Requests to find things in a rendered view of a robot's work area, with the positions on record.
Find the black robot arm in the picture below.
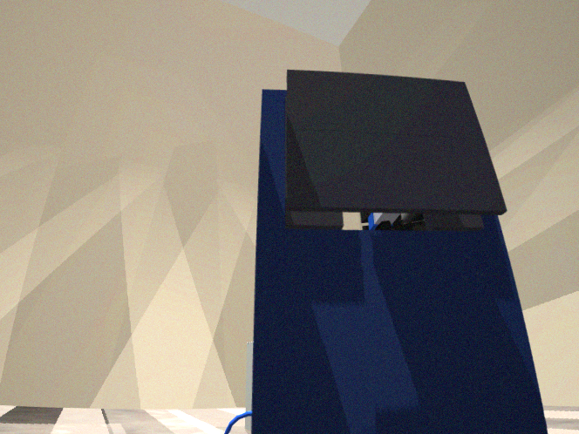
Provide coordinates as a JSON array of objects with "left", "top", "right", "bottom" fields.
[{"left": 394, "top": 214, "right": 426, "bottom": 231}]

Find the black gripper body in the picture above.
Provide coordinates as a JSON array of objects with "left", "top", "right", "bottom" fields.
[{"left": 362, "top": 220, "right": 400, "bottom": 231}]

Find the blue flat panel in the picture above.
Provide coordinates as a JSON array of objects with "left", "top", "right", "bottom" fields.
[{"left": 251, "top": 70, "right": 548, "bottom": 434}]

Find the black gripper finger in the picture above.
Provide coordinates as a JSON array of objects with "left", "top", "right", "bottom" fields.
[
  {"left": 360, "top": 213, "right": 402, "bottom": 223},
  {"left": 375, "top": 220, "right": 392, "bottom": 230}
]

